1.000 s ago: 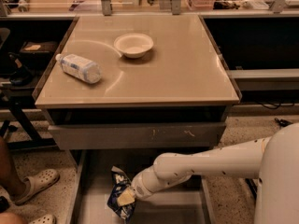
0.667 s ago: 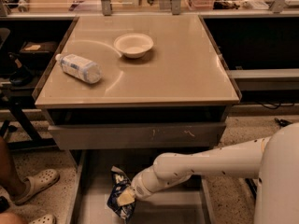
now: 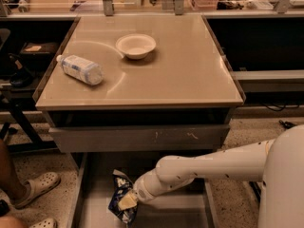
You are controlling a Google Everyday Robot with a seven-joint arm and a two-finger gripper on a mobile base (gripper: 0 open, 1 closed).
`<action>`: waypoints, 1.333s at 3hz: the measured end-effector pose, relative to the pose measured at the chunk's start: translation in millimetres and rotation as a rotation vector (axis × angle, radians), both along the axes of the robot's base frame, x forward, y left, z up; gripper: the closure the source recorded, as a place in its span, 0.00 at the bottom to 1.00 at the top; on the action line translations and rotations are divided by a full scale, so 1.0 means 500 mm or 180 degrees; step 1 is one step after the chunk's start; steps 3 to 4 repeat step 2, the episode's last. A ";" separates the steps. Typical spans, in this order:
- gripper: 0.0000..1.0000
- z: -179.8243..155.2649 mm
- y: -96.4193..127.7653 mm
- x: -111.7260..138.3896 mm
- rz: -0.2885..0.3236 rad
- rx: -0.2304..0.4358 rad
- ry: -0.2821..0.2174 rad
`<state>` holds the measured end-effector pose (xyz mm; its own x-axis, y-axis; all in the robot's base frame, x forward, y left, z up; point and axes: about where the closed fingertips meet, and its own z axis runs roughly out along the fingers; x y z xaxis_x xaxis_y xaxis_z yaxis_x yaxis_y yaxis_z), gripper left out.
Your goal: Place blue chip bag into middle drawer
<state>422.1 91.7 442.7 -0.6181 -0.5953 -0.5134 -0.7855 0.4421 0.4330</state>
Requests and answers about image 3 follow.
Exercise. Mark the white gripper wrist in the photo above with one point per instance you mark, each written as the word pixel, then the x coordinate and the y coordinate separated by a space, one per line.
pixel 142 191

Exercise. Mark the blue chip bag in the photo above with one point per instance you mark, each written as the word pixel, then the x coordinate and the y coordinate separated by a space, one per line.
pixel 122 184

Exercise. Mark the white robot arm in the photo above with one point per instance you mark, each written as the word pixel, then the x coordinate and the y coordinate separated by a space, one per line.
pixel 278 164

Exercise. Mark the open middle drawer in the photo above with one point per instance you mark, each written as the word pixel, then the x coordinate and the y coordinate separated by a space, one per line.
pixel 189 207

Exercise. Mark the closed top drawer front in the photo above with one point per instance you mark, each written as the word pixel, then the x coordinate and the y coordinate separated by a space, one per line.
pixel 139 138

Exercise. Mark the grey drawer cabinet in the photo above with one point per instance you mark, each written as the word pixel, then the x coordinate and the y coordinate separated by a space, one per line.
pixel 185 80

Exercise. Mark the white clog shoe lower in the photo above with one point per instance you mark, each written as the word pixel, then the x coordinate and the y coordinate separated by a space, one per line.
pixel 46 223

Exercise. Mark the white clog shoe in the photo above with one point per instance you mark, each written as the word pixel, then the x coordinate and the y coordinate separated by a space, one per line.
pixel 46 223
pixel 36 188

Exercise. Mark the white clog shoe upper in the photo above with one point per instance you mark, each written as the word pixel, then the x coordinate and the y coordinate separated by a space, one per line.
pixel 36 188

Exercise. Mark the person's leg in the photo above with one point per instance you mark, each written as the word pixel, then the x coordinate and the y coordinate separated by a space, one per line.
pixel 9 181

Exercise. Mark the person's knee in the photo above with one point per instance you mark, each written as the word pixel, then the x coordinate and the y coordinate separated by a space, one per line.
pixel 12 222

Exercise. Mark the black stand leg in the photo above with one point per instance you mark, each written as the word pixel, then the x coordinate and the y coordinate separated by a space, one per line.
pixel 256 189

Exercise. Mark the clear plastic water bottle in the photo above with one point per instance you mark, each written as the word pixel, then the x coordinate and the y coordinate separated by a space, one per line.
pixel 81 69

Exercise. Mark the white paper bowl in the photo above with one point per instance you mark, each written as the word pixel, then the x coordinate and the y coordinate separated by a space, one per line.
pixel 135 46

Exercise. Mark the black chair left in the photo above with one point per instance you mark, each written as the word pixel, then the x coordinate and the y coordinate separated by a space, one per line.
pixel 19 79

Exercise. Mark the black power plug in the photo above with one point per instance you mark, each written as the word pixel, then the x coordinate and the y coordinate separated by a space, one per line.
pixel 286 124

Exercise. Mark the dark box on shelf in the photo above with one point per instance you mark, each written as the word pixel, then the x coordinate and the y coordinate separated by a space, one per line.
pixel 38 55

